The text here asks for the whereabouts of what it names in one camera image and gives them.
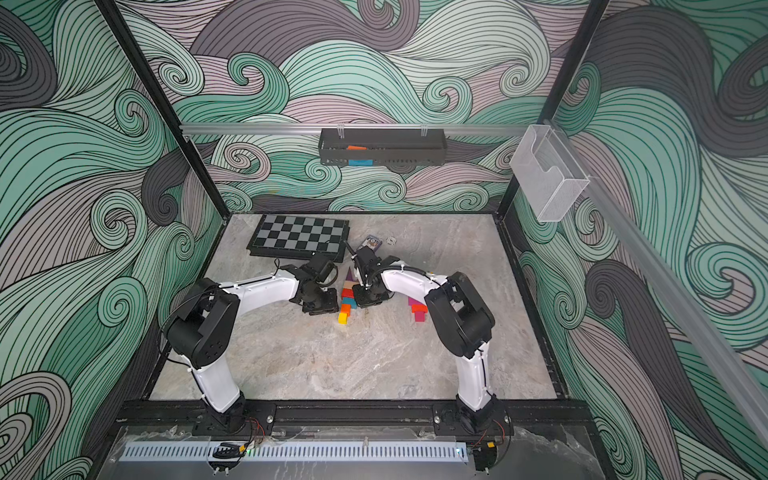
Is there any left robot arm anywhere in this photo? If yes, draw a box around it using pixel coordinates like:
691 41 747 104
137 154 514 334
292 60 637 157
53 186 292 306
162 263 339 432

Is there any white slotted cable duct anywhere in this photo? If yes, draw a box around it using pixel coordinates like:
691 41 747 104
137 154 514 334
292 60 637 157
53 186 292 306
117 440 469 463

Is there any black grey chessboard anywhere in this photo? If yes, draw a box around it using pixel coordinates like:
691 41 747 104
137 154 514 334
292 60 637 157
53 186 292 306
246 214 350 263

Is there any clear plastic wall box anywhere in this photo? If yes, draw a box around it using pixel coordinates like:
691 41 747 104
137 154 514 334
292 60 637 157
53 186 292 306
510 124 590 223

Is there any aluminium rail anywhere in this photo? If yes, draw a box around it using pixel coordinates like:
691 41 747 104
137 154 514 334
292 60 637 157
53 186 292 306
543 120 767 445
180 122 528 137

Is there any aluminium back rail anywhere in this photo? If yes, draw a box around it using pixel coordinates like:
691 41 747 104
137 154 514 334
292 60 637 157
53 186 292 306
180 122 528 137

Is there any blue playing card box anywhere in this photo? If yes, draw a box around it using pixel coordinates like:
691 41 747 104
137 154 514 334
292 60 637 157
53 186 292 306
360 235 383 252

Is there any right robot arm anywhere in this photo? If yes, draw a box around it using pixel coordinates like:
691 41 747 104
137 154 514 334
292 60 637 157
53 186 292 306
352 247 497 431

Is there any aluminium right rail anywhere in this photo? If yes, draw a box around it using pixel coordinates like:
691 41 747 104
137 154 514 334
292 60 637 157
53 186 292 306
543 120 767 445

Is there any black wall tray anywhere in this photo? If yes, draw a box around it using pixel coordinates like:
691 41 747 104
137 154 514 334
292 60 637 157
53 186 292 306
318 128 448 169

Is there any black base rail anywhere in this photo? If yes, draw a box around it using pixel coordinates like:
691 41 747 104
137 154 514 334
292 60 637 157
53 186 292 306
117 399 592 438

